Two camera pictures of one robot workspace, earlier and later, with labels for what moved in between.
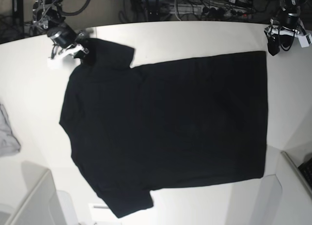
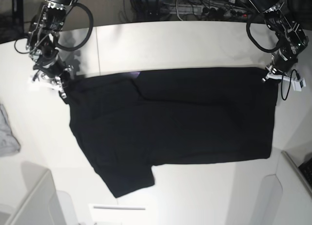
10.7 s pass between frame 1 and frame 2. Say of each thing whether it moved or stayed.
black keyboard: stayed
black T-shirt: moved
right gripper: moved
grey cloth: stayed
